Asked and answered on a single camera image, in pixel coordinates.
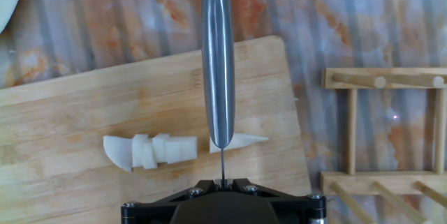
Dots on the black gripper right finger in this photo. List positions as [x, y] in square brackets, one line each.
[300, 211]

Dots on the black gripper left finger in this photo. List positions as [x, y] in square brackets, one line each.
[150, 211]

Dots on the steel cleaver knife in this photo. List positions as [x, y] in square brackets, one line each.
[218, 60]

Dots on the white radish slice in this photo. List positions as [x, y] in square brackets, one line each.
[173, 150]
[138, 149]
[189, 149]
[118, 152]
[160, 147]
[149, 156]

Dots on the tapered white radish piece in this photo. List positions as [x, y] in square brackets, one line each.
[244, 141]

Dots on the wooden peg rack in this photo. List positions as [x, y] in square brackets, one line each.
[352, 130]

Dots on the wooden cutting board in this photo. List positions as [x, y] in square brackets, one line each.
[87, 105]

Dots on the marble pattern plastic mat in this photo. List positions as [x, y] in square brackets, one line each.
[104, 18]

